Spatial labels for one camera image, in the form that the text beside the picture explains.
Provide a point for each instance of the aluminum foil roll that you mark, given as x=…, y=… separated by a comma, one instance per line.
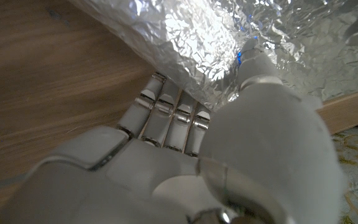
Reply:
x=197, y=40

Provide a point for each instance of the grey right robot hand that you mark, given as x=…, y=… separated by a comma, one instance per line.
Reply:
x=259, y=149

